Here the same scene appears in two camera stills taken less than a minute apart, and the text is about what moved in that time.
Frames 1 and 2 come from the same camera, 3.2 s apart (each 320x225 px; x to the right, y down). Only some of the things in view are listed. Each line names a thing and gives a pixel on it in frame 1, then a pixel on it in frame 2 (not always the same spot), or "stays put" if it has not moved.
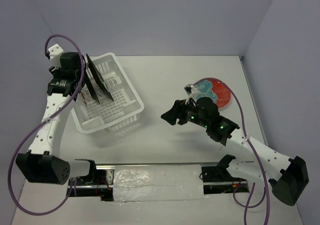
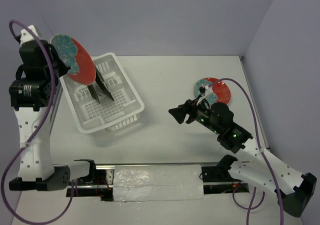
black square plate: x=89 y=83 stays put
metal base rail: x=99 y=182 stays put
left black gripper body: x=56 y=74 -> x=56 y=77
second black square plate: x=99 y=77 stays put
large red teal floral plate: x=83 y=99 -> x=73 y=54
